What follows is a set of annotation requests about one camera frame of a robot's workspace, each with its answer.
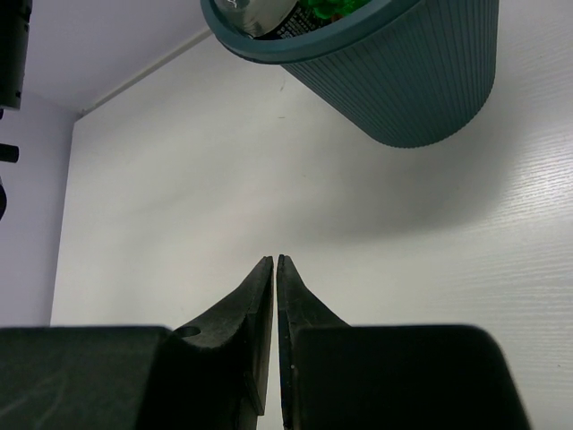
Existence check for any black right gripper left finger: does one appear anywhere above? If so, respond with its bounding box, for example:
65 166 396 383
1 257 273 429

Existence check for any green sprite bottle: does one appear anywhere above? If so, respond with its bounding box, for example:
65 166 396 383
300 0 370 22

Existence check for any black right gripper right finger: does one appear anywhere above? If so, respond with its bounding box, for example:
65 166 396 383
277 255 530 429

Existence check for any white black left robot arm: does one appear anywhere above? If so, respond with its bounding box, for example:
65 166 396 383
1 0 33 116

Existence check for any clear pepsi bottle black cap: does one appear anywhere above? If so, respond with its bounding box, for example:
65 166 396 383
214 0 331 40

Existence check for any teal plastic bin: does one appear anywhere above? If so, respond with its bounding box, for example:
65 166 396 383
201 1 500 148

